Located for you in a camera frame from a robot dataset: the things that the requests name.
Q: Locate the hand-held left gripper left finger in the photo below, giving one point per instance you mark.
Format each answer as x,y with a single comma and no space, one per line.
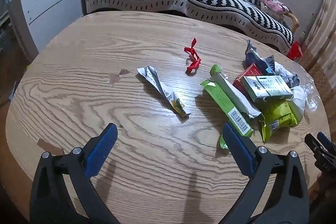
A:
101,150

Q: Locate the blue grey snack bag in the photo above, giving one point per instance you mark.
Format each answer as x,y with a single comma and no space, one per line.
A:
253,57

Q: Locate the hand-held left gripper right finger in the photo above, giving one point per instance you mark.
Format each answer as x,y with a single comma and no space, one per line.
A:
237,148

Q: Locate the clear plastic film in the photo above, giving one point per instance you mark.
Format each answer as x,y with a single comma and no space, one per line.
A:
311,92

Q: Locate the red cigarette box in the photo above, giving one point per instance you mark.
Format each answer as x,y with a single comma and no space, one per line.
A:
252,70

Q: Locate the pale green long box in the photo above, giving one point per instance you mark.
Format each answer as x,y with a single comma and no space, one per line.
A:
231,88

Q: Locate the red ribbon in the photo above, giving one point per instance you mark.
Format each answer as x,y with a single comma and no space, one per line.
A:
194,64

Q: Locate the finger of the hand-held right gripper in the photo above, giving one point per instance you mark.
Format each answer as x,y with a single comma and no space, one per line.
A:
313,144
324,138

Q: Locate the pink cushion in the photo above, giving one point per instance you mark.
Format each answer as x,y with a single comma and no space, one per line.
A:
273,5

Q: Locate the lime green snack packet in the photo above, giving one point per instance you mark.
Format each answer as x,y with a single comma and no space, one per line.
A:
278,113

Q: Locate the green box with barcode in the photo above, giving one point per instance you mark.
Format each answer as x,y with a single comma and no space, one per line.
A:
223,100

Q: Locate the white green cigarette box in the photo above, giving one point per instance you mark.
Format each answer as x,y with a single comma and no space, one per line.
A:
267,87

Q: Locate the beige curtain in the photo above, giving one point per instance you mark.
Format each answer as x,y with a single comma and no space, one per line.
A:
325,29

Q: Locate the twisted white paper wrapper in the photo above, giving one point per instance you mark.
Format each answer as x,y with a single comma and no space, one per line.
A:
157,82

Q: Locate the white plastic bag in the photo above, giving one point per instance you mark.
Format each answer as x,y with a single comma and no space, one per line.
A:
298,100

